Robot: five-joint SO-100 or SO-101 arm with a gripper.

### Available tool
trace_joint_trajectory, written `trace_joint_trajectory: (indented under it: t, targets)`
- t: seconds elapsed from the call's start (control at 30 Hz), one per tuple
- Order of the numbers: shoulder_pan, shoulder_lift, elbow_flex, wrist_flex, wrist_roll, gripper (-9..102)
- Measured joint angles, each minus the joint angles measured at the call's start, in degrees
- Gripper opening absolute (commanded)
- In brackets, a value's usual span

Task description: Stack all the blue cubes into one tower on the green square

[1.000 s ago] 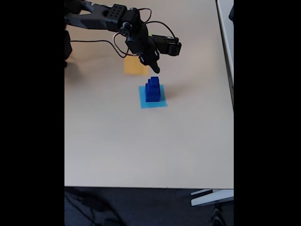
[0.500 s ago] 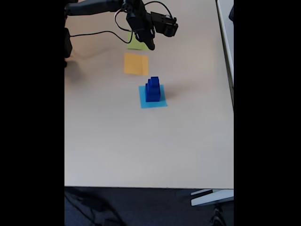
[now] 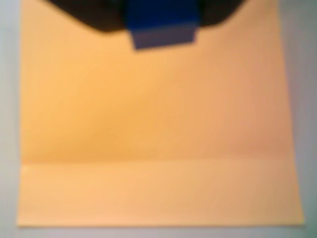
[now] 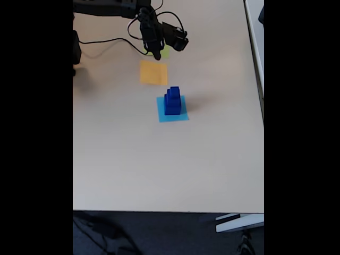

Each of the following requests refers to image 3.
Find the tiny blue cube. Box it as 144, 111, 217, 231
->
123, 0, 200, 51

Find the orange paper square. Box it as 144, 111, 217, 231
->
16, 0, 305, 228

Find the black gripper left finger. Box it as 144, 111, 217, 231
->
44, 0, 131, 33

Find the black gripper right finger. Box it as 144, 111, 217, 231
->
197, 0, 245, 27

